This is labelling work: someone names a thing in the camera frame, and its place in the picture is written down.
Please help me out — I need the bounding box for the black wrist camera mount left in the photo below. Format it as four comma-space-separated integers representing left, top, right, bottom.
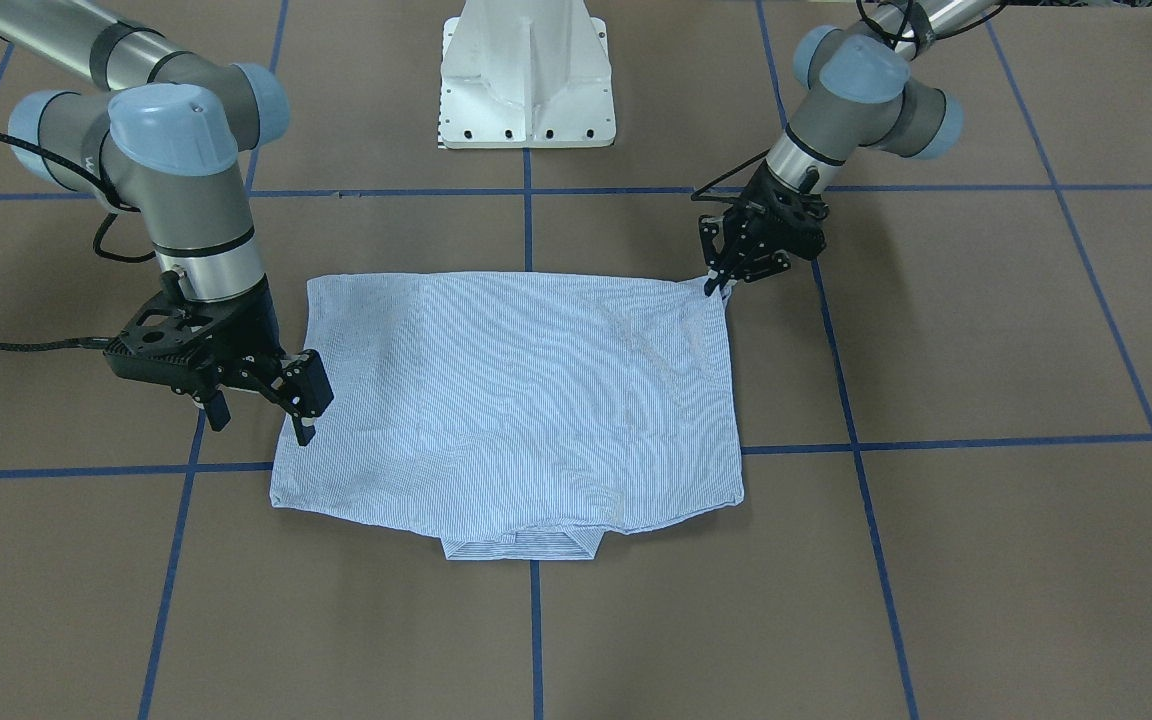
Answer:
691, 150, 827, 217

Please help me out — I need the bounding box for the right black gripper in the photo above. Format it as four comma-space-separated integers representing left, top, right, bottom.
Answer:
172, 348, 335, 447

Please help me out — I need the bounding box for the brown paper table mat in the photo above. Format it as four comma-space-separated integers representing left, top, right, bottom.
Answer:
0, 1, 1152, 719

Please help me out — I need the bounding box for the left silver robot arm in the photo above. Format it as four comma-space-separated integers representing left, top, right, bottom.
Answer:
698, 1, 1005, 295

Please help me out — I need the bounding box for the light blue striped shirt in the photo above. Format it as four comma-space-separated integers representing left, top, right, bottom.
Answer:
270, 272, 745, 560

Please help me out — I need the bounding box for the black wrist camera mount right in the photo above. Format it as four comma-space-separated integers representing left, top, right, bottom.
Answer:
103, 275, 285, 401

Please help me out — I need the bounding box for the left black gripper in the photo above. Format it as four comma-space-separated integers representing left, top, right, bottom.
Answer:
698, 195, 829, 300

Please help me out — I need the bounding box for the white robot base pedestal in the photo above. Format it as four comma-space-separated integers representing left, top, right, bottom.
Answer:
438, 1, 617, 150

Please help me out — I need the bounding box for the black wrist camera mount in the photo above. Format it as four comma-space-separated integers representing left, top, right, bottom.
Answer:
691, 150, 827, 217
103, 275, 285, 401

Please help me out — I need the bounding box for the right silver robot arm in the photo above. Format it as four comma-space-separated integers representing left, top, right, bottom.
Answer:
0, 1, 334, 445

